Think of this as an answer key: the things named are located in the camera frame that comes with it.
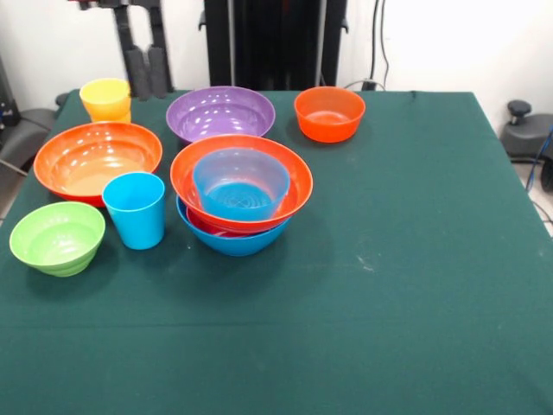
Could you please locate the blue cup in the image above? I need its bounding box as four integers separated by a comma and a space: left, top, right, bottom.
102, 171, 166, 251

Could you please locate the blue cable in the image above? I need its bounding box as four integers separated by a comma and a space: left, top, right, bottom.
524, 124, 553, 194

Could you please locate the large orange bowl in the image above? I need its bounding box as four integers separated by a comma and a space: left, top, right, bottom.
169, 134, 314, 234
33, 121, 163, 208

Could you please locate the large blue bowl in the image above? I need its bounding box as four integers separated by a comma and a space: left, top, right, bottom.
175, 195, 291, 258

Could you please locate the black cable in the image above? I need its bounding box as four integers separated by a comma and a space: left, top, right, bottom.
369, 0, 392, 90

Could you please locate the grey pedestal foot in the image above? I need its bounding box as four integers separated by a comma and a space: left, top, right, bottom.
0, 93, 69, 174
500, 99, 553, 159

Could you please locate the pink bowl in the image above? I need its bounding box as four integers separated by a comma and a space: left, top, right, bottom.
186, 207, 260, 239

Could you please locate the orange cup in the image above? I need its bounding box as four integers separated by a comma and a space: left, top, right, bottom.
88, 105, 132, 125

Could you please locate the small orange bowl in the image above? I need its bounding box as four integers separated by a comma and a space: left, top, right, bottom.
294, 86, 366, 144

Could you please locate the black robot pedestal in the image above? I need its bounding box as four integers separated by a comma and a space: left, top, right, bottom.
198, 0, 349, 92

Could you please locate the yellow cup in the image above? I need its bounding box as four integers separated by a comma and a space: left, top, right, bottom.
79, 77, 133, 117

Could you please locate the purple bowl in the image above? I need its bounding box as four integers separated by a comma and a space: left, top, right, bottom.
165, 85, 277, 146

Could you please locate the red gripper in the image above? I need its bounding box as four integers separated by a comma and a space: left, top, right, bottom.
64, 0, 175, 99

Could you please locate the dark green tablecloth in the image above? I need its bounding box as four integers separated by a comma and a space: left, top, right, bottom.
0, 88, 553, 415

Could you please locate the small blue bowl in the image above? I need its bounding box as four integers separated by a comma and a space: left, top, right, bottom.
192, 147, 291, 220

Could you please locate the green bowl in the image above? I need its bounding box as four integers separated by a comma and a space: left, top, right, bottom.
9, 201, 106, 278

